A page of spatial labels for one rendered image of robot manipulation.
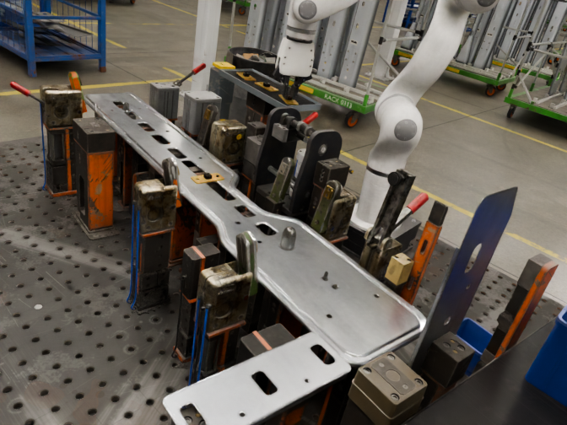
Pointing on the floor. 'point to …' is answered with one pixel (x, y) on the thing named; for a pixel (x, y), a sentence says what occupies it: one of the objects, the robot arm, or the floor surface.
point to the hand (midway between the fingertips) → (289, 91)
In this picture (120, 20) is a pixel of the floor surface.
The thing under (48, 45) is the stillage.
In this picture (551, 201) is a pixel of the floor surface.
